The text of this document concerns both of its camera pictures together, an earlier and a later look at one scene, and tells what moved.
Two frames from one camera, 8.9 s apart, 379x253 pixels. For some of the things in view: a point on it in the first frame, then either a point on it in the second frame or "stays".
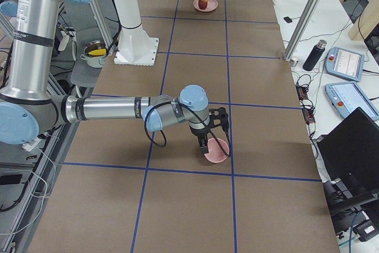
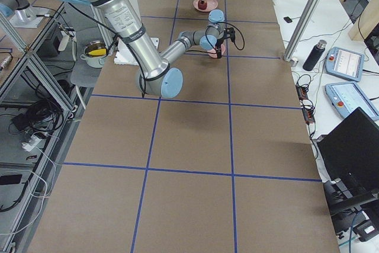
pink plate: x=212 y=4 stays
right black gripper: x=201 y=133 -> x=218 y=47
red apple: x=202 y=3 stays
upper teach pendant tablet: x=344 y=63 stays
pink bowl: x=215 y=154 -> x=215 y=55
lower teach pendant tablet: x=346 y=98 stays
